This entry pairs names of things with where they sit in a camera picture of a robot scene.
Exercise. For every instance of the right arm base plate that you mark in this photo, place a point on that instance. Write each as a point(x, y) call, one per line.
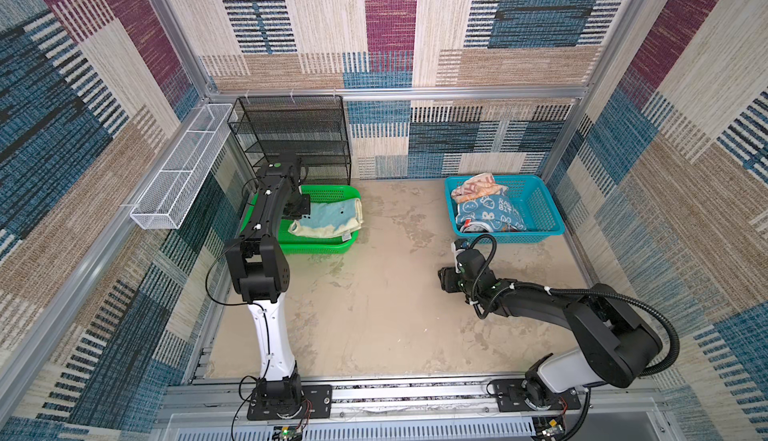
point(521, 395)

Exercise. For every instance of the black wire shelf rack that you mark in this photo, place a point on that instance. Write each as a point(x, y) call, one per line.
point(314, 128)

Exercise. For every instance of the white wire mesh tray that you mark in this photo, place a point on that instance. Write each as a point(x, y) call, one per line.
point(164, 205)

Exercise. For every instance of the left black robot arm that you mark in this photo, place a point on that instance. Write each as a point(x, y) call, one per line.
point(260, 274)

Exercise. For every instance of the pale yellow teal towel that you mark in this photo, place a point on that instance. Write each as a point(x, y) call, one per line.
point(330, 220)

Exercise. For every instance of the teal plastic basket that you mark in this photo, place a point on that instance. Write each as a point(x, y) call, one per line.
point(530, 196)

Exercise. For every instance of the aluminium front rail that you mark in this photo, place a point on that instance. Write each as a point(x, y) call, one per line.
point(205, 402)

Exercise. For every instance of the blue rabbit print towel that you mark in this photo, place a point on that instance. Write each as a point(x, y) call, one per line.
point(489, 214)

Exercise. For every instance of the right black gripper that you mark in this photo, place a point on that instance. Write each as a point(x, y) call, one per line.
point(447, 277)

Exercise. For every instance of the pink orange print towel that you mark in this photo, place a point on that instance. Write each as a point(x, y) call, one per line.
point(478, 186)

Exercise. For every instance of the green plastic basket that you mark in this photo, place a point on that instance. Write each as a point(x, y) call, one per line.
point(294, 245)

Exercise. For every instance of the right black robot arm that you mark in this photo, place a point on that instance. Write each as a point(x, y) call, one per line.
point(615, 345)

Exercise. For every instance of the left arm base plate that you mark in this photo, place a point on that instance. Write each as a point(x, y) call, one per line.
point(291, 404)

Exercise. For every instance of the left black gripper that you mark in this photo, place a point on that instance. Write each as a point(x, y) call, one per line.
point(305, 208)

